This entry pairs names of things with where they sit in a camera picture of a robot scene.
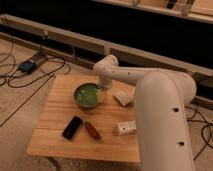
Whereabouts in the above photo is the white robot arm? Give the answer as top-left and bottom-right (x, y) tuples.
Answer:
(93, 55), (196, 171)

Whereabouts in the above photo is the green ceramic bowl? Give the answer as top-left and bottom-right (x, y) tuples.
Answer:
(74, 83), (104, 108)

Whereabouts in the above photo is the wooden table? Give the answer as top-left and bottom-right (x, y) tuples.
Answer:
(27, 75), (140, 162)

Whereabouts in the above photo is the red brown oblong object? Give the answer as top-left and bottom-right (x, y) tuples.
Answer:
(85, 122), (101, 140)

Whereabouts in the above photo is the white plastic bottle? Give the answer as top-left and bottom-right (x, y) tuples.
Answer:
(118, 120), (136, 135)

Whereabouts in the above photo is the black rectangular case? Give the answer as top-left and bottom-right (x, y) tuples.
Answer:
(62, 116), (83, 140)

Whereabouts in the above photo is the black floor cable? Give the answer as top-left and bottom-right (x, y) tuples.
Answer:
(0, 39), (72, 128)

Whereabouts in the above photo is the black cable at right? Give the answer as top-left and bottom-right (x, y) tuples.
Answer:
(185, 105), (213, 162)

